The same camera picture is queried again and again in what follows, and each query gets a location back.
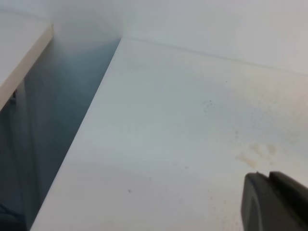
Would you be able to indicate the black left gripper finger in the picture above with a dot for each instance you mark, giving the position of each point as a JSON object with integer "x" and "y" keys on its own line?
{"x": 275, "y": 202}

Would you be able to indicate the beige side table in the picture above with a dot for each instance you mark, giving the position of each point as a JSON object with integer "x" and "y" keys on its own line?
{"x": 22, "y": 41}

